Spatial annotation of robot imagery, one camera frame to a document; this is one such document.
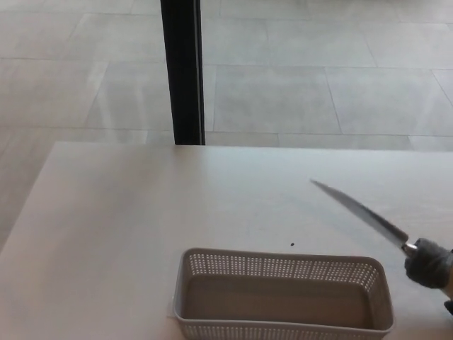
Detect grey perforated plastic basket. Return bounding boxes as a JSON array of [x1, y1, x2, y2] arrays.
[[172, 247, 395, 340]]

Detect black vertical frame post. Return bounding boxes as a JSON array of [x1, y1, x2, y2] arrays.
[[159, 0, 206, 146]]

